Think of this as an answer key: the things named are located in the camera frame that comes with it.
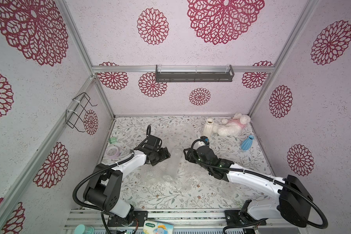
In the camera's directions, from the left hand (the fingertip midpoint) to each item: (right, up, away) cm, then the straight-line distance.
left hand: (166, 157), depth 90 cm
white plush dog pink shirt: (+47, +19, +12) cm, 52 cm away
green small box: (-39, +10, +14) cm, 43 cm away
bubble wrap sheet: (+4, -7, -2) cm, 9 cm away
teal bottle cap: (-35, -26, -26) cm, 51 cm away
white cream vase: (+27, +19, +5) cm, 34 cm away
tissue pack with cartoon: (-6, -28, -23) cm, 36 cm away
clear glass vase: (+1, -10, -6) cm, 12 cm away
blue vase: (+52, +8, +5) cm, 53 cm away
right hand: (+11, +6, -10) cm, 16 cm away
